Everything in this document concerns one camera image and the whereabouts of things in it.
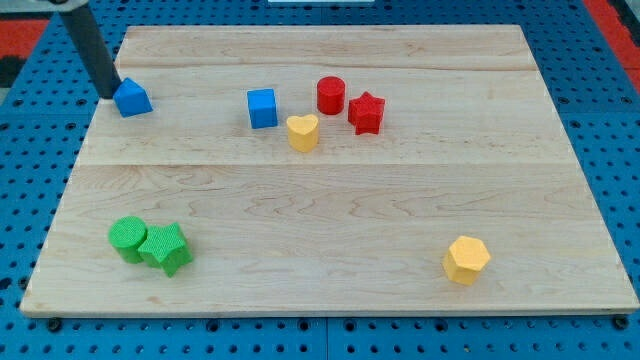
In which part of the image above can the blue cube block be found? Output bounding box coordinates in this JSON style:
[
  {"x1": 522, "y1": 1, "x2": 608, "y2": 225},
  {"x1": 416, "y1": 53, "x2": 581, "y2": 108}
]
[{"x1": 247, "y1": 88, "x2": 278, "y2": 129}]

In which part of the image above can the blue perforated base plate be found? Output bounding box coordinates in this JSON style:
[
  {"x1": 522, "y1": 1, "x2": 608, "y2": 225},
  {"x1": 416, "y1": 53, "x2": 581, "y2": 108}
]
[{"x1": 1, "y1": 1, "x2": 639, "y2": 359}]

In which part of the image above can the green star block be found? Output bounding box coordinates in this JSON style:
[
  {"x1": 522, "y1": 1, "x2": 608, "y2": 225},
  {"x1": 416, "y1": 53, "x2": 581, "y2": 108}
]
[{"x1": 138, "y1": 223, "x2": 193, "y2": 277}]

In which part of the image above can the yellow heart block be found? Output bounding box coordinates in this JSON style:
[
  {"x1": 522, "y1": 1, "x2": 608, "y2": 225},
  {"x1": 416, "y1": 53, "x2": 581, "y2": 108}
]
[{"x1": 286, "y1": 114, "x2": 319, "y2": 153}]

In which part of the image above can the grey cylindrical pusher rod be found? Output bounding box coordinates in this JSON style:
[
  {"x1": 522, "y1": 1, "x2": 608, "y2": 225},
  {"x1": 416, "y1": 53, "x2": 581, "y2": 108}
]
[{"x1": 60, "y1": 1, "x2": 122, "y2": 99}]

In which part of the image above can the green cylinder block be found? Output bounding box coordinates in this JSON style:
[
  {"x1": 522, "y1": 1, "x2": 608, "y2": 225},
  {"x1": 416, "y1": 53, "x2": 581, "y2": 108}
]
[{"x1": 108, "y1": 216, "x2": 147, "y2": 264}]

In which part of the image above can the red cylinder block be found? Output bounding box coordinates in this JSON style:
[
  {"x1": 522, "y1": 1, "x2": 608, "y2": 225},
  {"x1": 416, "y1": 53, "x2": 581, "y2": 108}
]
[{"x1": 316, "y1": 76, "x2": 346, "y2": 115}]

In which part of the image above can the light wooden board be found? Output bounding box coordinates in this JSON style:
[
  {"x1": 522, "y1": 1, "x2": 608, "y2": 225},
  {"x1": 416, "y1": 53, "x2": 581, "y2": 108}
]
[{"x1": 20, "y1": 25, "x2": 639, "y2": 318}]

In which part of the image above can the yellow hexagon block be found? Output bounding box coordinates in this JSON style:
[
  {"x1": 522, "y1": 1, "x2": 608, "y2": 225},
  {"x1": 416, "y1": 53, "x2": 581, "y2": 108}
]
[{"x1": 442, "y1": 236, "x2": 491, "y2": 286}]

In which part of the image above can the red star block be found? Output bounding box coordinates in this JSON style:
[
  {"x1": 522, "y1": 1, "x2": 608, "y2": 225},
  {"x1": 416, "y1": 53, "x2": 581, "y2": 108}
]
[{"x1": 348, "y1": 92, "x2": 386, "y2": 135}]

